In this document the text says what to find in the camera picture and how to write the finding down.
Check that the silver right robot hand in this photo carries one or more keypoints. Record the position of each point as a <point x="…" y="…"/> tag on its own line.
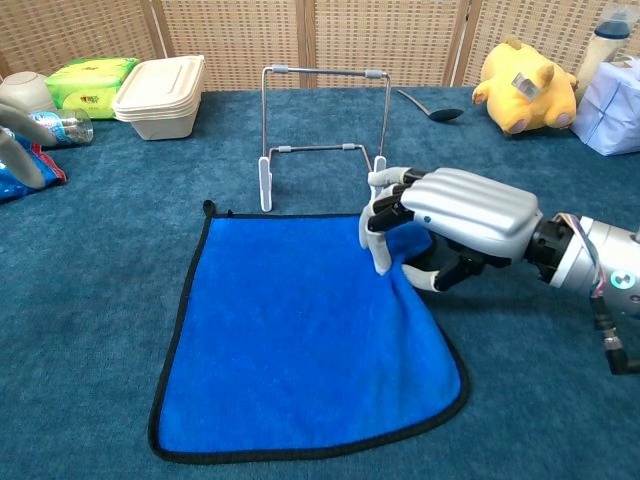
<point x="475" y="210"/>

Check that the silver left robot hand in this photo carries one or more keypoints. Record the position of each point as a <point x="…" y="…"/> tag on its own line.
<point x="25" y="165"/>

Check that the blue microfiber cloth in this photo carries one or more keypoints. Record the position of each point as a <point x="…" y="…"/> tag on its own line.
<point x="300" y="340"/>

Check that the blue snack bag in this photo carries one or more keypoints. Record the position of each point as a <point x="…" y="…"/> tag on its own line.
<point x="12" y="182"/>

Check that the clear plastic bottle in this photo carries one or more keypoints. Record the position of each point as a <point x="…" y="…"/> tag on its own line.
<point x="70" y="129"/>

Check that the white round bowl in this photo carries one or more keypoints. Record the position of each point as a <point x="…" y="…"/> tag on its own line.
<point x="25" y="92"/>

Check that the metal spoon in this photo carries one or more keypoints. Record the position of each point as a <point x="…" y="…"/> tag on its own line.
<point x="447" y="114"/>

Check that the green tissue pack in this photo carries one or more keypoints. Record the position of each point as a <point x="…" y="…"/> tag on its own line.
<point x="90" y="82"/>

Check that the yellow plush toy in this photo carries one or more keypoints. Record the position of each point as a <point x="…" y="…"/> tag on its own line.
<point x="520" y="85"/>

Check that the beige lidded lunch box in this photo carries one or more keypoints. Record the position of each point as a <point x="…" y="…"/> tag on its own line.
<point x="160" y="95"/>

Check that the dark blue table carpet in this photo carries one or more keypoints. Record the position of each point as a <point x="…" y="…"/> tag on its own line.
<point x="100" y="300"/>

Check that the white blue wet wipes pack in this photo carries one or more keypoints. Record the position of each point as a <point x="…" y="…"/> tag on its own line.
<point x="610" y="110"/>

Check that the baby bottle with blue cap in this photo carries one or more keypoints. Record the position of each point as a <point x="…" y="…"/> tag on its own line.
<point x="602" y="50"/>

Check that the wicker folding screen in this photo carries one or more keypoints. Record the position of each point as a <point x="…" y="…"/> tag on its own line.
<point x="240" y="40"/>

